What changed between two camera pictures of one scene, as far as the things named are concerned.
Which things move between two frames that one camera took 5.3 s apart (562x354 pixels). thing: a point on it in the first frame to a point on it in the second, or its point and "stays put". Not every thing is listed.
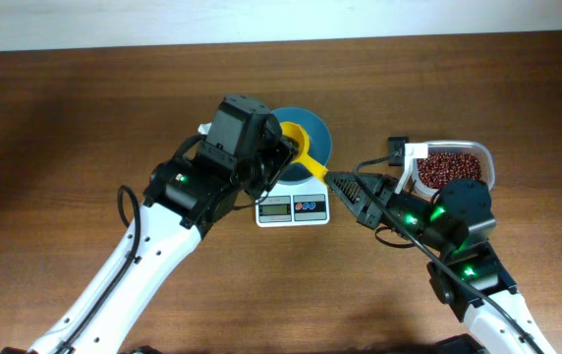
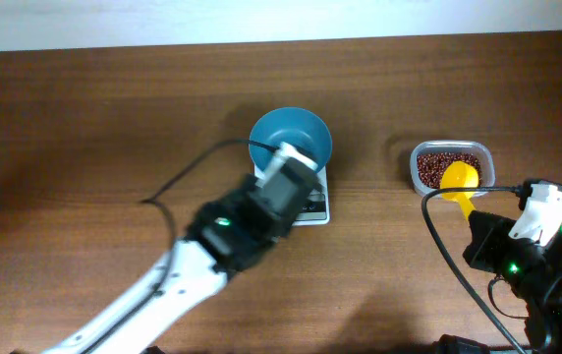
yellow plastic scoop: (310, 162) to (461, 174)
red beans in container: (439, 167) stays put
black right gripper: (373, 201) to (480, 228)
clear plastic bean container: (449, 160) stays put
